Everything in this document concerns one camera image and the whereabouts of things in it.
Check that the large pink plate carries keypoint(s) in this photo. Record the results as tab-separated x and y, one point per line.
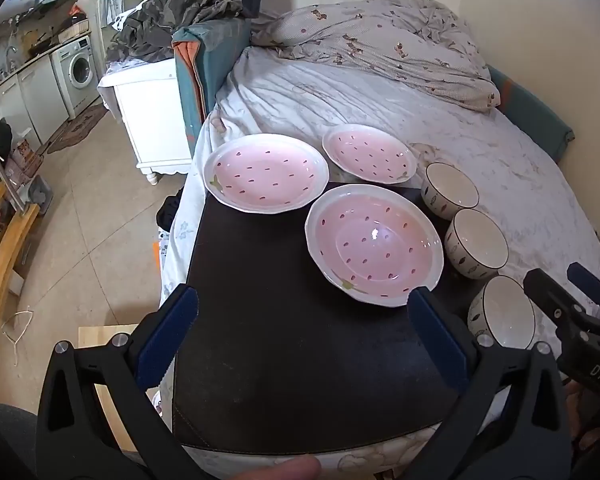
265	175

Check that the deep pink plate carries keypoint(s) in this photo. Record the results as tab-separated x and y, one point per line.
375	245

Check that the white printed bed sheet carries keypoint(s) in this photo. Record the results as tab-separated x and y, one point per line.
380	105

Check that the white nightstand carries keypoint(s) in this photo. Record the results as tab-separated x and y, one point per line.
150	110

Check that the small pink plate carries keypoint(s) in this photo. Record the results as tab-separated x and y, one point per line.
370	152

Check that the white washing machine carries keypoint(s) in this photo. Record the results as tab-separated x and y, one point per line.
80	67

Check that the teal cushion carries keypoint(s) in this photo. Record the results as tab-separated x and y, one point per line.
215	60

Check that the black cloth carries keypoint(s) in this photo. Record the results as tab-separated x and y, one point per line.
167	210

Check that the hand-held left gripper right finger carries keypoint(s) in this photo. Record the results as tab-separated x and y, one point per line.
437	340

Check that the patterned grey quilt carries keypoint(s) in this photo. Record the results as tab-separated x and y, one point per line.
380	35

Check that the person's left hand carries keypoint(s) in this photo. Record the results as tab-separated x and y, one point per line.
280	469

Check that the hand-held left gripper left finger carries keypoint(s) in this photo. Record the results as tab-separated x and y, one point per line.
172	340

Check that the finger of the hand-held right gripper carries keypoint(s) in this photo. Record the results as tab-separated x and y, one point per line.
550	305
595	287

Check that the chrome pole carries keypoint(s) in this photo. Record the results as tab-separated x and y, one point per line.
2	170

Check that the white kitchen cabinet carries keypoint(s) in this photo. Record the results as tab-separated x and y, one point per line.
35	95

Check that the light wooden board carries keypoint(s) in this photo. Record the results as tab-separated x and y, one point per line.
92	334

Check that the white bowl with leaf print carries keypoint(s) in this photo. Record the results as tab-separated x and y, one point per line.
477	240
505	315
450	187

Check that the camouflage jacket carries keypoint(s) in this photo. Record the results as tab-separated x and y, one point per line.
180	15

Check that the brown floor rug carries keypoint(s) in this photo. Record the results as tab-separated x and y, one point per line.
80	127

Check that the person's right hand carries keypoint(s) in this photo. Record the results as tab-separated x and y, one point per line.
587	420

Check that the wooden rack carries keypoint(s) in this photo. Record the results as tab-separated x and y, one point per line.
10	255

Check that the black mat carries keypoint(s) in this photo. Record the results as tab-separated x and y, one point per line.
280	360

